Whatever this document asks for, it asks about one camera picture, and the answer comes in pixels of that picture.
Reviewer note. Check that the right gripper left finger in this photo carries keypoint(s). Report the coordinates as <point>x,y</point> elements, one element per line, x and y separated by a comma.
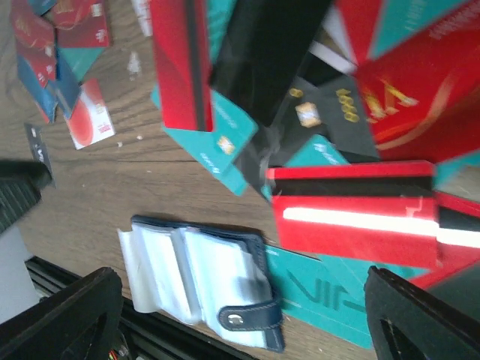
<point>78,322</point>

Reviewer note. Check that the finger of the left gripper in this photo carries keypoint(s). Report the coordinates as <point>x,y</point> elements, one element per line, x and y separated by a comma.
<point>21,184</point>

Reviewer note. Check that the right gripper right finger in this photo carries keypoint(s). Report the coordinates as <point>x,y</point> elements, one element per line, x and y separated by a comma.
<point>406,322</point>

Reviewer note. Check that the blue leather card holder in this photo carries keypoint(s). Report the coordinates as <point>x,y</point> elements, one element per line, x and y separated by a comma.
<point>204,274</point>

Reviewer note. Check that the plain black card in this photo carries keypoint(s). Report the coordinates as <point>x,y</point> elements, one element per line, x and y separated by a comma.
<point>262,50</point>

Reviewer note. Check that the black VIP card left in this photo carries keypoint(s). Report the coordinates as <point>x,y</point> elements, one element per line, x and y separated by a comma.
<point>38,148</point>

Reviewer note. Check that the black vip card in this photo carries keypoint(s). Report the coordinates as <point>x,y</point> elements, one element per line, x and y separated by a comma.
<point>321,124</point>
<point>38,148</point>

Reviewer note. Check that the teal chip card large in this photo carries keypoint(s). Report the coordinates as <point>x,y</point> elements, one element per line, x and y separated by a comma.
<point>328,292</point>

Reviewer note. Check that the blue card left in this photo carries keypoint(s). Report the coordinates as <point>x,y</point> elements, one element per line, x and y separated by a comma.
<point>45,101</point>

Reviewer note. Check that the white card red circle lower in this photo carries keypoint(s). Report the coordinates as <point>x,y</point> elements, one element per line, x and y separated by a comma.
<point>90,120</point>

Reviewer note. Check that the red card white stripe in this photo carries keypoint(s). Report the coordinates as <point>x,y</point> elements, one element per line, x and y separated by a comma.
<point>383,212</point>

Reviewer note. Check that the red card left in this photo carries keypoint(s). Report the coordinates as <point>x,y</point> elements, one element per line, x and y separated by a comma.
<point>35,37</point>

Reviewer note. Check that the teal card under red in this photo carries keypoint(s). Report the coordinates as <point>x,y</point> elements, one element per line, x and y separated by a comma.
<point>218,150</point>

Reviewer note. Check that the red card back stripe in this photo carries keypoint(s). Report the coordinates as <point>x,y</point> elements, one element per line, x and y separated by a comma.
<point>181,53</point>

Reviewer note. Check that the red gold card lower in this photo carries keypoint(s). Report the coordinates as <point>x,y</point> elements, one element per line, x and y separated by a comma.
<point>422,97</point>

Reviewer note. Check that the black VIP card centre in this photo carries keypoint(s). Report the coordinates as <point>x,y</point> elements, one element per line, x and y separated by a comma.
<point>321,124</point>

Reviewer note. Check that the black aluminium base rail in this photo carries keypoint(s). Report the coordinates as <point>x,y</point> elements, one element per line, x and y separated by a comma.
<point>148,336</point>

